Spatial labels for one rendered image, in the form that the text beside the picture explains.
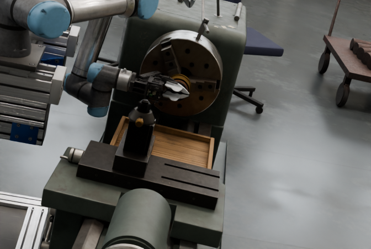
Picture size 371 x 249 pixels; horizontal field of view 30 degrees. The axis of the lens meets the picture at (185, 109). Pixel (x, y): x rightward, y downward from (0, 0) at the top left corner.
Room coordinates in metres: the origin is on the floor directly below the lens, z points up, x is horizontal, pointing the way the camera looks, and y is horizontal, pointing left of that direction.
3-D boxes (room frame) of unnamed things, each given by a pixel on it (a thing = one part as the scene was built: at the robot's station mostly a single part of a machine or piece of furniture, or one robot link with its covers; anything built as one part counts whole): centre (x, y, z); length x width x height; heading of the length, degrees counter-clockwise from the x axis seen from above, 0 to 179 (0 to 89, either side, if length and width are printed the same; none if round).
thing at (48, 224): (1.89, 0.28, 0.73); 0.27 x 0.12 x 0.27; 0
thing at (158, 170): (1.92, 0.06, 0.95); 0.43 x 0.18 x 0.04; 90
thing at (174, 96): (2.32, 0.05, 1.07); 0.09 x 0.06 x 0.03; 90
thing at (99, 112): (2.33, 0.32, 0.98); 0.11 x 0.08 x 0.11; 55
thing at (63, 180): (1.87, 0.08, 0.89); 0.53 x 0.30 x 0.06; 90
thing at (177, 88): (2.32, 0.05, 1.10); 0.09 x 0.06 x 0.03; 90
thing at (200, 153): (2.27, 0.05, 0.88); 0.36 x 0.30 x 0.04; 90
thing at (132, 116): (1.92, 0.12, 1.13); 0.08 x 0.08 x 0.03
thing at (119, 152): (1.95, 0.12, 1.00); 0.20 x 0.10 x 0.05; 0
